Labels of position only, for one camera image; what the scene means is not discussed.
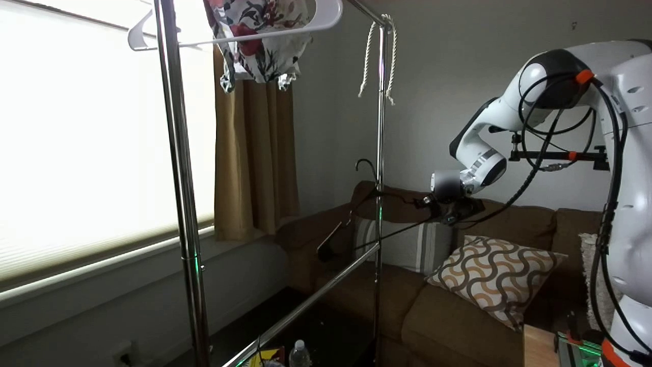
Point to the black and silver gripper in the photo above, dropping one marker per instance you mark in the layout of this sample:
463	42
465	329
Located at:
451	194

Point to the black clothes hanger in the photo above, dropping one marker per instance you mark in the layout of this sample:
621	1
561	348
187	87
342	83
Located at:
408	199

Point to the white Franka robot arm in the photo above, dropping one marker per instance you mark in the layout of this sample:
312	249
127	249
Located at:
632	136

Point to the white plastic hanger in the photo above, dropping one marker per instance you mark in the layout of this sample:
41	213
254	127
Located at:
326	17

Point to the grey striped pillow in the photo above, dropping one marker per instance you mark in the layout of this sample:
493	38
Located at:
408	248

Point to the wavy patterned pillow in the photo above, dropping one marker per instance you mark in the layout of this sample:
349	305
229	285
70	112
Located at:
491	276

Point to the brown sofa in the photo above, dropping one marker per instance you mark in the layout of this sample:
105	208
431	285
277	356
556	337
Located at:
449	327

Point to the brown curtain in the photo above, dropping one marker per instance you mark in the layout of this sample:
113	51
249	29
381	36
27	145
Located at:
255	164

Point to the cream shaggy throw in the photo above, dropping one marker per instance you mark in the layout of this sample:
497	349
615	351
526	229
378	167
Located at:
589	278

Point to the wooden side table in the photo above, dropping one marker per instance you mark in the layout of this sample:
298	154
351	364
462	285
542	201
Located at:
541	349

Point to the clear plastic bottle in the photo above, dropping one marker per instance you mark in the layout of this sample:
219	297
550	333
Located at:
301	356

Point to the green block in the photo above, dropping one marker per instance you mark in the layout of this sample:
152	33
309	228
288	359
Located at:
577	354

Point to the yellow packet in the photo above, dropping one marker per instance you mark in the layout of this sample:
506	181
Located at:
271	357

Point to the floral print garment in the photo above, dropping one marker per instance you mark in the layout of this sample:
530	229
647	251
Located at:
262	47

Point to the chrome garment rack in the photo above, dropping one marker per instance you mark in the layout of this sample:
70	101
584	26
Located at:
179	169

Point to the white window sill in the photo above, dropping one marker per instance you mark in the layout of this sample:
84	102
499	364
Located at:
88	267

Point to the white window blind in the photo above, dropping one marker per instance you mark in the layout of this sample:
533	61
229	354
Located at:
82	136

